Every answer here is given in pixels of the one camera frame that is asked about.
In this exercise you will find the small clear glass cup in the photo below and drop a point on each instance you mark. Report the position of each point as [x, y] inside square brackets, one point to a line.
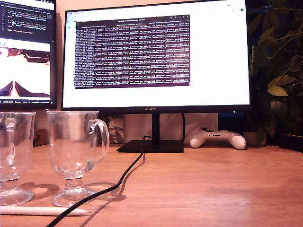
[71, 146]
[14, 196]

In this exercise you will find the white pen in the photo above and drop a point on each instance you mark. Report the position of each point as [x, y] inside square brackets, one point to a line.
[35, 211]

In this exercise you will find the grey patterned packet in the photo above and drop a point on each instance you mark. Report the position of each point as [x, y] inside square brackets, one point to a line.
[117, 132]

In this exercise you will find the black Huawei monitor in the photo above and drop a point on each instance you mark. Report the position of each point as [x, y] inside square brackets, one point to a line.
[213, 94]

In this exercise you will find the dark blue box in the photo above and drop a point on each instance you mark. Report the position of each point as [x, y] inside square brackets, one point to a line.
[230, 121]

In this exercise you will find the white game controller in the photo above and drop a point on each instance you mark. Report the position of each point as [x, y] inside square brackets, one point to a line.
[236, 142]

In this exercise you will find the pale plant pot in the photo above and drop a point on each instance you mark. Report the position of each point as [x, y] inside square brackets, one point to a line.
[251, 139]

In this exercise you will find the brown cardboard box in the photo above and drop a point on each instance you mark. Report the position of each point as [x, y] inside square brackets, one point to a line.
[40, 139]

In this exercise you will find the green leafy plant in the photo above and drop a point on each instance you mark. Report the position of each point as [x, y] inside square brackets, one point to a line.
[278, 91]

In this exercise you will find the dark low planter box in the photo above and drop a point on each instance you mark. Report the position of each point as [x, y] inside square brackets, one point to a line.
[288, 143]

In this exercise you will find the black ASUS monitor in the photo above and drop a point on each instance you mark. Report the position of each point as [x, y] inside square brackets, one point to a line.
[28, 23]

